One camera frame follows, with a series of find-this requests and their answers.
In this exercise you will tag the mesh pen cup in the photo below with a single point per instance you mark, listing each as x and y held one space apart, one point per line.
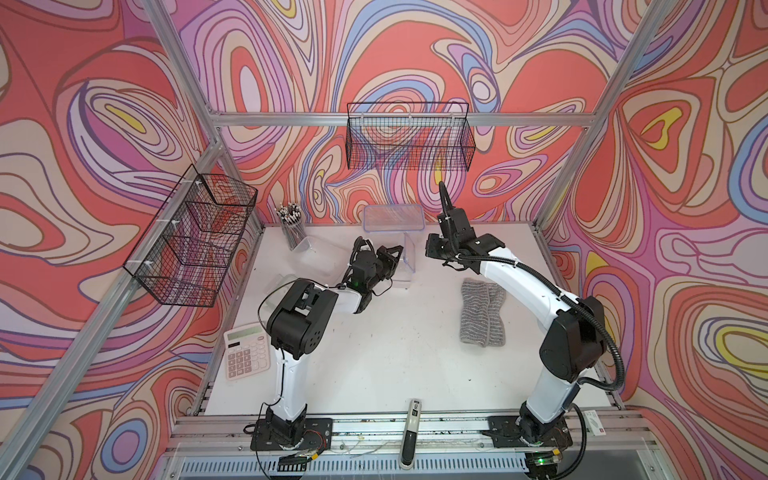
292 224

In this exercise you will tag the black wire basket wall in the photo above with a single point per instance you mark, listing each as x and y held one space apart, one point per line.
201 224
425 145

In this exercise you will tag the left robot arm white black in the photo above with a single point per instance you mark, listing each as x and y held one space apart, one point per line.
298 323

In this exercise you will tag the small clear box blue lid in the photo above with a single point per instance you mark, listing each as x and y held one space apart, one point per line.
403 275

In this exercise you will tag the translucent green lunch box lid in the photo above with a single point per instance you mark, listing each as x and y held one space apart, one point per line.
283 284

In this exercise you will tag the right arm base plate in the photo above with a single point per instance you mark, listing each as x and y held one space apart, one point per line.
513 431

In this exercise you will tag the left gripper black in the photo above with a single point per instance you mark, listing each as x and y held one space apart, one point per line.
385 257

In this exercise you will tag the white red label tag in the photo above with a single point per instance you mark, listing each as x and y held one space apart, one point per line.
594 424

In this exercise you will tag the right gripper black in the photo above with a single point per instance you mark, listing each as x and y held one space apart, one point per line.
431 244

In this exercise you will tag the aluminium frame rail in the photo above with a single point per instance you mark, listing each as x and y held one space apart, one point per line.
340 119

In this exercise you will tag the white calculator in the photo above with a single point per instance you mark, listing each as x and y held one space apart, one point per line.
247 351

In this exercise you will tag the black wire basket back wall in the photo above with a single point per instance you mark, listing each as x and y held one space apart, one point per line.
425 145

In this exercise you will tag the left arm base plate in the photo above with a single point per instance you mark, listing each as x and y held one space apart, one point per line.
275 435

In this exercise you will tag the black wire basket left wall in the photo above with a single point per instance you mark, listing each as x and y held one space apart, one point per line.
201 224

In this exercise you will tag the clear lunch box green lid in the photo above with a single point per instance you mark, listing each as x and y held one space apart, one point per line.
305 245

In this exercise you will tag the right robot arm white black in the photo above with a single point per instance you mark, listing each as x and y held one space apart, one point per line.
572 341

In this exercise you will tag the small blue rimmed lid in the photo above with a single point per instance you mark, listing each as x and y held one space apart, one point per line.
409 252

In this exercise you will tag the grey striped cloth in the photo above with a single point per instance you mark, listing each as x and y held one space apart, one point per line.
480 318

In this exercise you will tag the large clear box blue lid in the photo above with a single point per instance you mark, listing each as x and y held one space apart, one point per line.
393 218

